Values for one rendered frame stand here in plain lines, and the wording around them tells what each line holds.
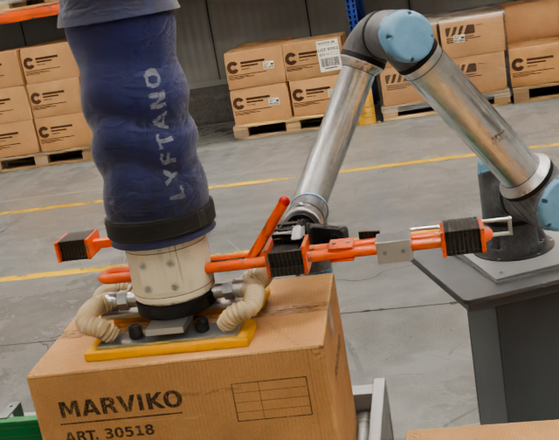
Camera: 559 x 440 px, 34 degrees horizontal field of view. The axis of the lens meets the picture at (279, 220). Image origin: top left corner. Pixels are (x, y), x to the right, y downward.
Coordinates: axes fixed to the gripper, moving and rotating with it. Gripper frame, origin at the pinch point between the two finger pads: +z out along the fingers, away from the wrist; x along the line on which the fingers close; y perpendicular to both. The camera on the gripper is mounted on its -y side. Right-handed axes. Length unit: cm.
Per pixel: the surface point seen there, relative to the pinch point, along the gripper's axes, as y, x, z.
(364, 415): -5, -52, -28
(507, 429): -39, -52, -18
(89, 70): 33, 43, 10
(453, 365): -27, -105, -165
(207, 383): 18.7, -18.6, 17.6
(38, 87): 365, -26, -712
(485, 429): -34, -52, -19
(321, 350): -4.4, -13.7, 16.7
